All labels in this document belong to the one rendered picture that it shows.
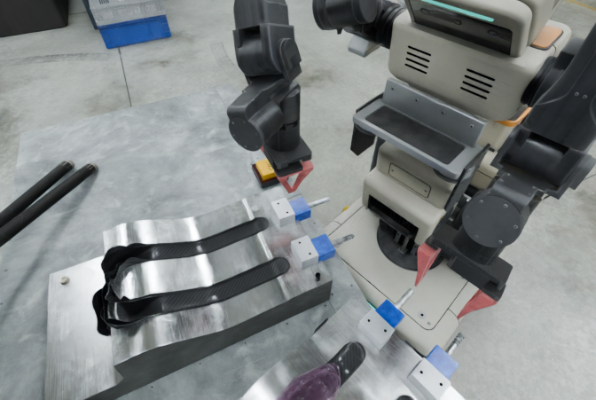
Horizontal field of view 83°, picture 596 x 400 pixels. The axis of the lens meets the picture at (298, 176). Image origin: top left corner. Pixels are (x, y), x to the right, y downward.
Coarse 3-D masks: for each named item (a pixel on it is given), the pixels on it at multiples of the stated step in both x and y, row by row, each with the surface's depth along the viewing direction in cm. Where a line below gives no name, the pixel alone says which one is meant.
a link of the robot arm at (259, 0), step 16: (240, 0) 45; (256, 0) 44; (272, 0) 44; (240, 16) 46; (256, 16) 44; (272, 16) 44; (240, 32) 47; (256, 32) 50; (272, 32) 44; (288, 32) 47; (240, 48) 48; (256, 48) 46; (272, 48) 45; (240, 64) 48; (256, 64) 47; (272, 64) 46
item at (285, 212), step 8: (280, 200) 73; (296, 200) 75; (304, 200) 75; (320, 200) 76; (328, 200) 76; (272, 208) 73; (280, 208) 72; (288, 208) 72; (296, 208) 73; (304, 208) 73; (280, 216) 70; (288, 216) 70; (296, 216) 72; (304, 216) 74; (280, 224) 71
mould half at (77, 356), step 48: (144, 240) 65; (240, 240) 70; (288, 240) 69; (96, 288) 66; (144, 288) 58; (288, 288) 62; (48, 336) 59; (96, 336) 59; (144, 336) 52; (192, 336) 55; (240, 336) 63; (48, 384) 54; (96, 384) 54; (144, 384) 59
